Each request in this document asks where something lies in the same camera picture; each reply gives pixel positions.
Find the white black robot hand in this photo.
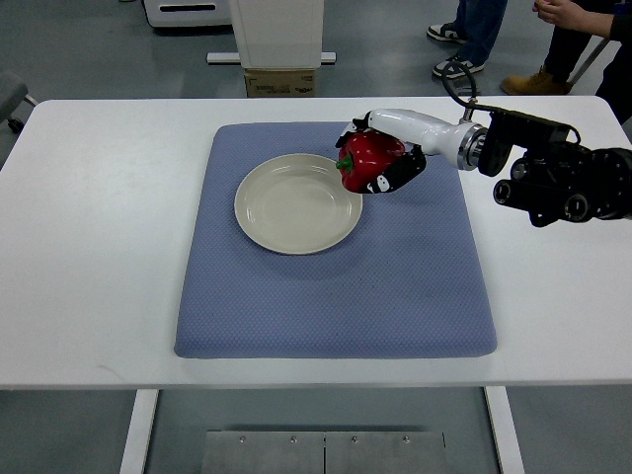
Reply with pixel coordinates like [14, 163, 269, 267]
[336, 109, 488, 193]

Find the red bell pepper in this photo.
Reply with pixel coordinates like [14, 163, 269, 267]
[336, 129, 406, 194]

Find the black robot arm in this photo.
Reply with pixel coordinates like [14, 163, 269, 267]
[478, 108, 631, 227]

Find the cream round plate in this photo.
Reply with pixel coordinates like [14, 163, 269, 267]
[234, 153, 363, 255]

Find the black white sneaker near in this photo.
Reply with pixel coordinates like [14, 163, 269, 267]
[433, 54, 485, 79]

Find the black white sneaker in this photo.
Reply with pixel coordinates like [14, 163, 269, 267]
[427, 23, 467, 44]
[433, 54, 485, 79]

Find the tan work boot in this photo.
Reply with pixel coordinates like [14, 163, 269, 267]
[501, 66, 572, 96]

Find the black white sneaker far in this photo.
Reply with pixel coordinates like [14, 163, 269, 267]
[427, 23, 467, 44]

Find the person in blue jeans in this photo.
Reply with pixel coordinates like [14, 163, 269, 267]
[454, 0, 508, 66]

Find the blue textured mat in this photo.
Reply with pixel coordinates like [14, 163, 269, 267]
[175, 122, 497, 358]

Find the seated person in black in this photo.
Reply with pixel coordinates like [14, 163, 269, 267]
[533, 0, 631, 123]

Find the cardboard box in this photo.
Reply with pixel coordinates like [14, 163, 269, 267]
[244, 69, 316, 98]

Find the white machine column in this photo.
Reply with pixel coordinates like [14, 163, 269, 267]
[206, 0, 337, 70]

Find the right white table leg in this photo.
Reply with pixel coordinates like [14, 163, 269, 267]
[484, 386, 525, 474]

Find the white table leg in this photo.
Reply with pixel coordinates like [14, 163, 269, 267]
[484, 386, 525, 474]
[119, 389, 159, 474]

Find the left white table leg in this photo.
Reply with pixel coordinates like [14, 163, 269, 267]
[119, 389, 159, 474]

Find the black cable loop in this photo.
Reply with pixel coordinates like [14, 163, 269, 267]
[440, 59, 481, 122]

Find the white appliance with handle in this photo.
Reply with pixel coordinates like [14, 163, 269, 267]
[142, 0, 231, 29]

